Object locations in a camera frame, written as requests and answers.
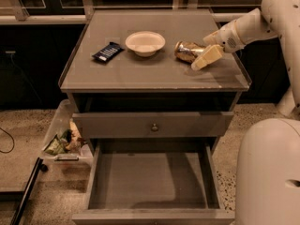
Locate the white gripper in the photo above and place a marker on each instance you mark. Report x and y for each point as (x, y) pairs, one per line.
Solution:
(227, 38)

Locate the orange soda can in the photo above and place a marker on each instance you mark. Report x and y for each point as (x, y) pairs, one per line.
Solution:
(187, 51)

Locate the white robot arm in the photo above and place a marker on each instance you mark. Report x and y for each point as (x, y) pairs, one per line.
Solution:
(274, 18)

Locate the grey drawer cabinet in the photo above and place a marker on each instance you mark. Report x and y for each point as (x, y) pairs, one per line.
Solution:
(158, 84)

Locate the grey top drawer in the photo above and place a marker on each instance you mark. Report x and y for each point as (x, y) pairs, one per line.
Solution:
(106, 125)

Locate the brass drawer knob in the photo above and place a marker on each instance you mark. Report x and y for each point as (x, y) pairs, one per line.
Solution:
(154, 128)

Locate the open grey middle drawer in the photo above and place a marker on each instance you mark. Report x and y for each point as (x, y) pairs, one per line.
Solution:
(153, 183)

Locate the white paper bowl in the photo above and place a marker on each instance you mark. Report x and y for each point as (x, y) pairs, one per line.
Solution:
(145, 43)

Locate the dark blue snack bar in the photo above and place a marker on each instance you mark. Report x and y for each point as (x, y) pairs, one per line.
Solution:
(108, 52)

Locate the crumpled brown snack bag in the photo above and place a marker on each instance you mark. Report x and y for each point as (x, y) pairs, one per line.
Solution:
(73, 139)

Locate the clear plastic storage bin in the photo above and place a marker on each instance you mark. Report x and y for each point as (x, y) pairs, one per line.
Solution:
(58, 125)

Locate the green snack bag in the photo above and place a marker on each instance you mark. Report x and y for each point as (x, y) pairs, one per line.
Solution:
(56, 146)

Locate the white window frame rail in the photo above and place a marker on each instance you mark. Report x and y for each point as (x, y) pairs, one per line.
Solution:
(80, 11)

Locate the black metal floor rail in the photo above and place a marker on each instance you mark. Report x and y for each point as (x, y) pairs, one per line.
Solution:
(27, 192)

